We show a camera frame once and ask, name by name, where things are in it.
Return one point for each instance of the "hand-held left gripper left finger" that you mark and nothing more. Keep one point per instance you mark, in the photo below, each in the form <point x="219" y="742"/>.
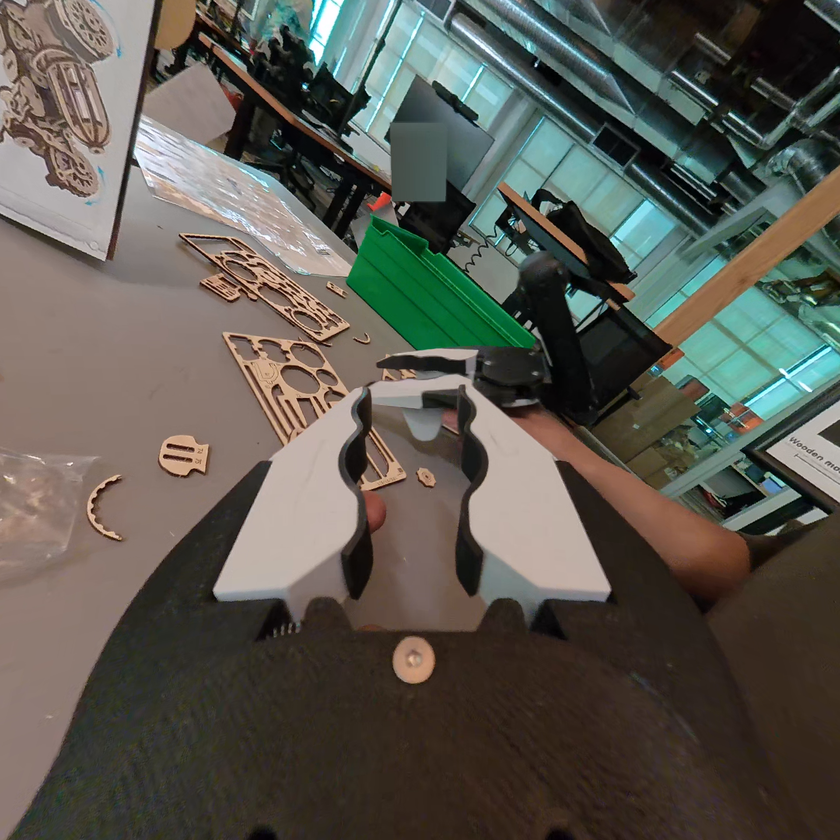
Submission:
<point x="295" y="525"/>

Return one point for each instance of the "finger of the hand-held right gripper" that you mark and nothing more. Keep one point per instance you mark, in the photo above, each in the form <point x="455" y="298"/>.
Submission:
<point x="446" y="361"/>
<point x="400" y="394"/>

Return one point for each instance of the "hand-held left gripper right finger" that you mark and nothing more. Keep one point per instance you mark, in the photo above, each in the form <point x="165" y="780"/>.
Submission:
<point x="538" y="525"/>

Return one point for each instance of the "person's right forearm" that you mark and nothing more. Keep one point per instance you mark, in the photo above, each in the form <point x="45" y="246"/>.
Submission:
<point x="656" y="518"/>

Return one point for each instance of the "grey desk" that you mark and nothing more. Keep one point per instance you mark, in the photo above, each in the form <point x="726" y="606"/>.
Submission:
<point x="131" y="367"/>

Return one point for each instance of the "person's right hand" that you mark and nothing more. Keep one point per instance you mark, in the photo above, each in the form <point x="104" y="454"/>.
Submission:
<point x="548" y="433"/>

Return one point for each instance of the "person's left hand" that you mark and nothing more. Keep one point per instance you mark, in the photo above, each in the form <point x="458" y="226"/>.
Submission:
<point x="377" y="512"/>

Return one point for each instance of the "green plastic bin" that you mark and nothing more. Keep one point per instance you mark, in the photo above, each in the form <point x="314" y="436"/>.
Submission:
<point x="420" y="289"/>

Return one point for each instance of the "octagonal wooden part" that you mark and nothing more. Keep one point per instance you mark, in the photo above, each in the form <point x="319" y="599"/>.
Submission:
<point x="427" y="477"/>

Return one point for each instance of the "slotted round wooden part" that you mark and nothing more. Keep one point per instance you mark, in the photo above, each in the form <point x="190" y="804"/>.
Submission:
<point x="197" y="456"/>

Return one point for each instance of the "small wooden tab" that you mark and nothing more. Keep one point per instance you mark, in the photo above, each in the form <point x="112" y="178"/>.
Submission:
<point x="336" y="289"/>

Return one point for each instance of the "stack of cardboard boxes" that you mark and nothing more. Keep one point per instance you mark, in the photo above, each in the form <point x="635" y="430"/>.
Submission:
<point x="649" y="426"/>

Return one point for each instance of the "black backpack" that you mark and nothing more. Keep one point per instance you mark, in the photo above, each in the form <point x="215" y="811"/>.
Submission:
<point x="584" y="236"/>

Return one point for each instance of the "punched wooden parts sheet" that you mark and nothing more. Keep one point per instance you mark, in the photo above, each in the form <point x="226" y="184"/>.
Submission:
<point x="239" y="348"/>
<point x="197" y="241"/>

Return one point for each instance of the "small orange object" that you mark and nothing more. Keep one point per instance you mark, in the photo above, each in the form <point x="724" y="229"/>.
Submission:
<point x="386" y="200"/>

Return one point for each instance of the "wooden side table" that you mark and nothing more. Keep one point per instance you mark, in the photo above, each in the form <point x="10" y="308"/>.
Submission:
<point x="515" y="200"/>

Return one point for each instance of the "toothed wooden arc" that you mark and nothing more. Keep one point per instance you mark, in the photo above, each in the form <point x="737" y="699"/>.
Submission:
<point x="92" y="512"/>

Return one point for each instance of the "small wooden grid part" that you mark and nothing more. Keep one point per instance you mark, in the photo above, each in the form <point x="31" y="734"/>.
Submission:
<point x="220" y="289"/>

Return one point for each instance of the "black monitor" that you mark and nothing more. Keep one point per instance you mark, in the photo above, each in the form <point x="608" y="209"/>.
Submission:
<point x="472" y="144"/>

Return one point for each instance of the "wooden workbench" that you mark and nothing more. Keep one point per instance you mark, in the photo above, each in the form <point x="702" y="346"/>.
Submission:
<point x="354" y="161"/>

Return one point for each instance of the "clear bag of wooden parts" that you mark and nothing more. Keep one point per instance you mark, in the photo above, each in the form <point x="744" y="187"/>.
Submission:
<point x="39" y="512"/>

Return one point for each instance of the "wooden beam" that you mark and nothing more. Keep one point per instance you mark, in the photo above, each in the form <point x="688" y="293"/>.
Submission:
<point x="754" y="256"/>

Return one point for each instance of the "large clear plastic sleeve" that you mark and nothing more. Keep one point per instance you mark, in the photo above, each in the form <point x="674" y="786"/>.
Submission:
<point x="216" y="190"/>

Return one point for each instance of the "framed marker sign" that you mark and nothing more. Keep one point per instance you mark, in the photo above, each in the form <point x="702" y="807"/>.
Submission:
<point x="807" y="453"/>

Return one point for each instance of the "person's dark shirt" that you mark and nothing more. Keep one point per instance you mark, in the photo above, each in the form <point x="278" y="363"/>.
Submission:
<point x="787" y="656"/>

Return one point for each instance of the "silver ventilation ducts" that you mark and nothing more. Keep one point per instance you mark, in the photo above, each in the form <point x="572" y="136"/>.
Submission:
<point x="590" y="98"/>

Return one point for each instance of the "white board sheet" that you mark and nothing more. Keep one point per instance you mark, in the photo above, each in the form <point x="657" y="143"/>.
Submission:
<point x="190" y="105"/>

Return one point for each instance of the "printed model kit booklet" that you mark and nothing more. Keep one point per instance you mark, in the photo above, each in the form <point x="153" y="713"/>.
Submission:
<point x="39" y="164"/>

